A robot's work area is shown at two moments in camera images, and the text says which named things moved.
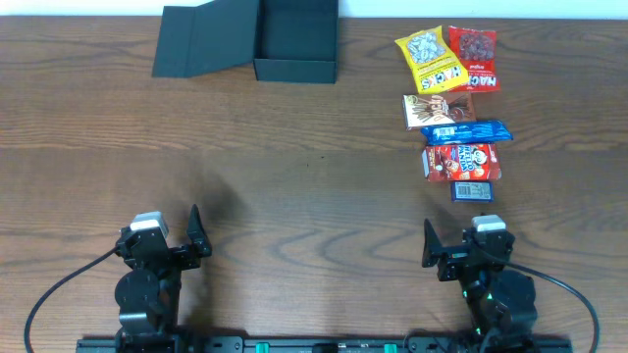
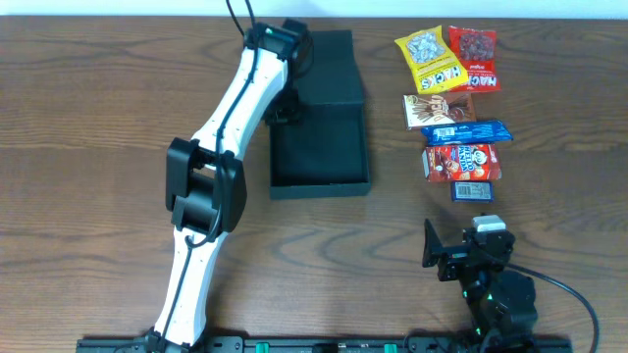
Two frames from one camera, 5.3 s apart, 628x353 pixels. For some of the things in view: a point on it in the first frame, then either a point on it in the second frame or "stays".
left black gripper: [197, 235] → [293, 111]
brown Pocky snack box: [434, 109] stays
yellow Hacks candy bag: [434, 64] stays
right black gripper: [456, 255] stays
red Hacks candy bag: [476, 49] stays
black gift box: [287, 40] → [325, 152]
